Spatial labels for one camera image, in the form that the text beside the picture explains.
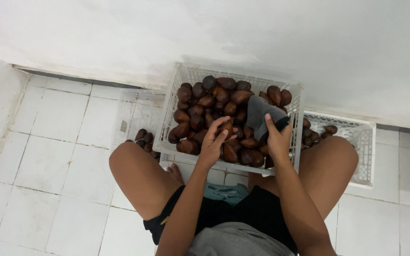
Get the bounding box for white plastic lattice crate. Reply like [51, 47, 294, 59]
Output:
[110, 88, 167, 161]
[299, 110, 377, 189]
[152, 62, 304, 177]

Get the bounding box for person's left foot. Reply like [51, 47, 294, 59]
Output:
[166, 163, 184, 185]

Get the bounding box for teal plastic stool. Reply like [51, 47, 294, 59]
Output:
[204, 182, 250, 207]

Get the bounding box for grey shirt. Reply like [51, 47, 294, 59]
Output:
[186, 222, 297, 256]

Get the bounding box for person's right leg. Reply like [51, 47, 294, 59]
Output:
[247, 136, 359, 220]

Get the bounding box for person's right hand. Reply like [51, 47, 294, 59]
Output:
[264, 114, 294, 163]

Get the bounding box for grey black fabric glove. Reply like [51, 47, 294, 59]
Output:
[246, 95, 291, 143]

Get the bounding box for pile of brown snake fruits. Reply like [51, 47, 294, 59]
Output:
[168, 75, 293, 169]

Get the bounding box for single scaly snake fruit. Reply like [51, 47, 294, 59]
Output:
[219, 120, 235, 140]

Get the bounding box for small cluster of snake fruits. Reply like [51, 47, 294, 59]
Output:
[125, 128, 161, 159]
[300, 117, 339, 151]

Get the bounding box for person's leg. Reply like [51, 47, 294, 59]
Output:
[247, 136, 359, 220]
[108, 140, 185, 221]

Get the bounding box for person's left hand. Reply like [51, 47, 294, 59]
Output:
[197, 116, 238, 168]

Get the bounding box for black shorts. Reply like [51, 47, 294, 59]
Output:
[143, 185, 298, 255]

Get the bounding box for person's left leg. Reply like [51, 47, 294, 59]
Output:
[108, 140, 185, 221]

